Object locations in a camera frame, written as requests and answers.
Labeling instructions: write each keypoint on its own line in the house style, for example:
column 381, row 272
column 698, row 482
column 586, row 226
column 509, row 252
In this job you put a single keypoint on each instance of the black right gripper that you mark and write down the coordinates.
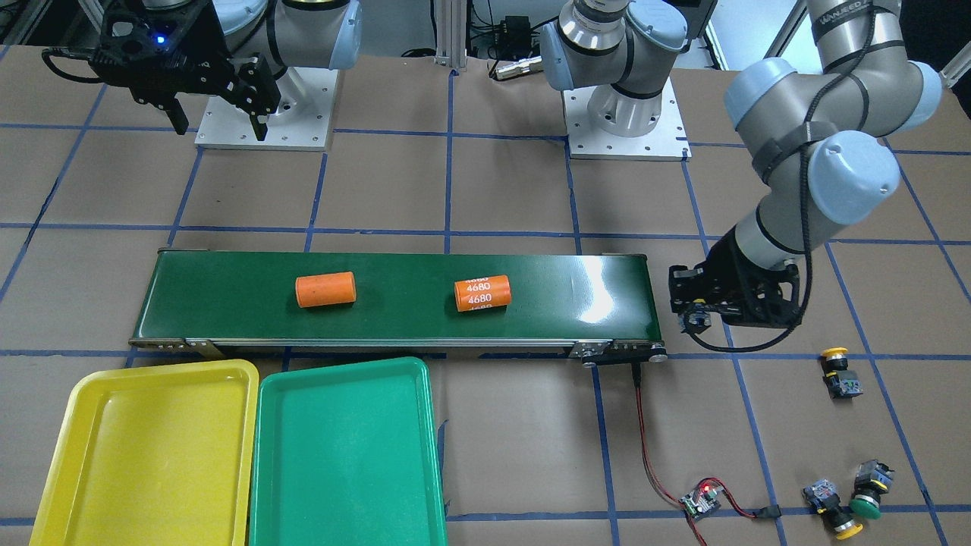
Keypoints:
column 203, row 47

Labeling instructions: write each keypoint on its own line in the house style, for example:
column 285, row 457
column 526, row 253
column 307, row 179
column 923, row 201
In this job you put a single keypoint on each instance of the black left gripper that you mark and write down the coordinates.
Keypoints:
column 726, row 267

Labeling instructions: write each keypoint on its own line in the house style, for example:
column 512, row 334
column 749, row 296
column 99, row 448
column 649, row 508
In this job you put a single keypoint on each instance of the orange cylinder plain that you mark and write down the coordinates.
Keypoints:
column 325, row 290

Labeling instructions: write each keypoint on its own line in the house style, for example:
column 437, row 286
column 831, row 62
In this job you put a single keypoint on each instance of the orange cylinder 4680 label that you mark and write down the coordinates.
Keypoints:
column 482, row 293

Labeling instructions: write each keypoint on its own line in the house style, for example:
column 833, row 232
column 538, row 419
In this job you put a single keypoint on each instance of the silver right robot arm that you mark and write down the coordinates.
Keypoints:
column 307, row 45

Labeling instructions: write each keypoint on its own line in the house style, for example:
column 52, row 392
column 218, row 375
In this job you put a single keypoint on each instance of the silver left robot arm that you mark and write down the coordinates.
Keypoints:
column 813, row 138

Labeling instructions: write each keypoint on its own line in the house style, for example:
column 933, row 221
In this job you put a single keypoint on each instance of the yellow push button near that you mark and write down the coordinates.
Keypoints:
column 841, row 382

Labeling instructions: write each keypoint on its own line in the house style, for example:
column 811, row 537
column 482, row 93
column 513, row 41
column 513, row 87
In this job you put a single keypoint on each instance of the yellow push button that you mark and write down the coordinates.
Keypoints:
column 822, row 496
column 841, row 382

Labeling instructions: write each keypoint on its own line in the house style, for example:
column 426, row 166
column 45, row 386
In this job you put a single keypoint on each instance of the green conveyor belt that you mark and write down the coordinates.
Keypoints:
column 599, row 309

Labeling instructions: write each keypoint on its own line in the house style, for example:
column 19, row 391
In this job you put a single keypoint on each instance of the small controller circuit board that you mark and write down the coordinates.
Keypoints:
column 702, row 501

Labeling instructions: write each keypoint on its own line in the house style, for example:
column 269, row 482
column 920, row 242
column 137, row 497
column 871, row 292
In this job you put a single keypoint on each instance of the yellow push button far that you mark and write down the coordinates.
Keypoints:
column 822, row 496

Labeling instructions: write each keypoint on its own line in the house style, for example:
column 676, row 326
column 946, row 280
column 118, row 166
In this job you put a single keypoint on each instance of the yellow plastic tray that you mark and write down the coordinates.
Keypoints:
column 153, row 456

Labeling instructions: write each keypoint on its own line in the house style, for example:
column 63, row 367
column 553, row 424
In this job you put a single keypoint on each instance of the green plastic tray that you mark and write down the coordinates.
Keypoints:
column 347, row 455

